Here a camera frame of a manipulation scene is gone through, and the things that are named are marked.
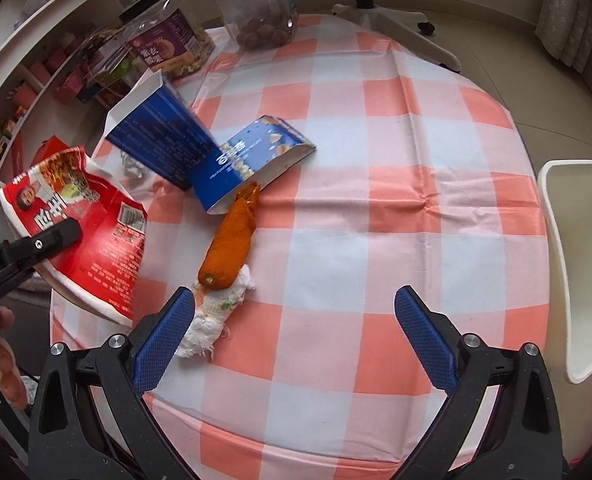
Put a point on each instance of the clear plastic jar of nuts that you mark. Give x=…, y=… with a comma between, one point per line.
x=256, y=10

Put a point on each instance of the purple label plastic jar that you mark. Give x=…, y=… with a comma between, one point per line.
x=171, y=45

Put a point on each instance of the white shelf cabinet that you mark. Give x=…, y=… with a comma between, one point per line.
x=36, y=25

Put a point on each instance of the cream plastic waste bin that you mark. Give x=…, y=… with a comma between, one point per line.
x=576, y=260

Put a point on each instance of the white mesh basket of stuff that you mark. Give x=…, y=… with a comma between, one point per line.
x=108, y=67

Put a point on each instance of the red gift box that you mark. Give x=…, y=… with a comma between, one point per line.
x=51, y=146

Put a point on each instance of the red instant noodle bowl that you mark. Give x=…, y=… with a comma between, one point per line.
x=101, y=240

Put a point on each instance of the person's left hand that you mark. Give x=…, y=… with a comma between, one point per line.
x=6, y=365

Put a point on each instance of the dark blue carton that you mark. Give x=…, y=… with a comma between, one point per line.
x=161, y=135

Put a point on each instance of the light blue snack box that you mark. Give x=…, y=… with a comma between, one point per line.
x=241, y=165

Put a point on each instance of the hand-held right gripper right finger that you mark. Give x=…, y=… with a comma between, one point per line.
x=426, y=340

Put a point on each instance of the pink storage basket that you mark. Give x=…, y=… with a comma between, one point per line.
x=71, y=87

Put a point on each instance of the orange carrot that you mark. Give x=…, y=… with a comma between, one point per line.
x=228, y=240

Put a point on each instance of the grey patterned curtain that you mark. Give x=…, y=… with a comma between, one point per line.
x=566, y=10

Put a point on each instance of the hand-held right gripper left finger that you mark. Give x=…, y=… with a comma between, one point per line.
x=163, y=340

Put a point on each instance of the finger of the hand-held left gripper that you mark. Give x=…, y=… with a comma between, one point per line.
x=51, y=240

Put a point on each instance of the small crumpled tissue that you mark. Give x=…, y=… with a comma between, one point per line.
x=133, y=165

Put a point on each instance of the white cloth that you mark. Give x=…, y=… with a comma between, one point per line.
x=211, y=315

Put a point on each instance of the grey office chair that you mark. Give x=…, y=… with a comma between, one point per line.
x=401, y=30

